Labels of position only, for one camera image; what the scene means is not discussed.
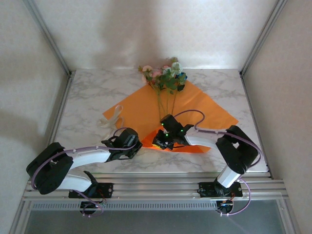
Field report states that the white fake flower stem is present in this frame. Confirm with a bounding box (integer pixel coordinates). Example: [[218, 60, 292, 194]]
[[165, 62, 183, 117]]

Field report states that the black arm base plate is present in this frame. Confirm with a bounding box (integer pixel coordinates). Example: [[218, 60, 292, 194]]
[[198, 181, 244, 198], [68, 182, 114, 198]]

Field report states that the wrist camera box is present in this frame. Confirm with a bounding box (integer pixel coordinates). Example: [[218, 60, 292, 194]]
[[181, 123, 195, 134], [106, 135, 120, 148]]

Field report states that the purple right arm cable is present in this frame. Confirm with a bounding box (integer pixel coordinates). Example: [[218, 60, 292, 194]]
[[174, 109, 263, 216]]

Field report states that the aluminium table side rail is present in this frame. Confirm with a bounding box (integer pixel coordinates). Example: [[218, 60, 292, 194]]
[[48, 70, 75, 147], [240, 72, 271, 176]]

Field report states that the orange wrapping paper sheet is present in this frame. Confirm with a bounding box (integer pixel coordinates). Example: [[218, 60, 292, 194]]
[[102, 81, 239, 154]]

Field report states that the aluminium frame post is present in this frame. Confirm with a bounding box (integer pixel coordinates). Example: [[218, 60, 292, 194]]
[[23, 0, 73, 76], [239, 0, 288, 76]]

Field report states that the grey slotted cable duct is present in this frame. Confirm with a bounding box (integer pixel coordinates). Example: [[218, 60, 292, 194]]
[[31, 201, 219, 212]]

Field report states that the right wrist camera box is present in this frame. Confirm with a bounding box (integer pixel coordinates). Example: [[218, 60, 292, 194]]
[[181, 123, 195, 134]]

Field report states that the aluminium mounting rail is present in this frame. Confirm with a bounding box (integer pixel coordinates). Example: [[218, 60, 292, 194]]
[[21, 172, 291, 202]]

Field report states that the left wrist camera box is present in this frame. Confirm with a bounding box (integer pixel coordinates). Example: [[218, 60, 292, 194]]
[[106, 135, 120, 148]]

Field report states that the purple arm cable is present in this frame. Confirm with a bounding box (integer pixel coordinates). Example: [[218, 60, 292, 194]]
[[174, 109, 263, 216], [31, 128, 139, 217]]

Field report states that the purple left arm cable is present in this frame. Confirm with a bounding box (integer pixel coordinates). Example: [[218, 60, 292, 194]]
[[31, 128, 139, 217]]

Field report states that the cream ribbon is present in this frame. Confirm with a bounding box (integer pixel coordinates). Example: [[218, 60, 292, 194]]
[[97, 104, 125, 142]]

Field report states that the peach fake flower stem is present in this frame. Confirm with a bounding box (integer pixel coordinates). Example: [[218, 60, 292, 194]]
[[138, 64, 161, 115]]

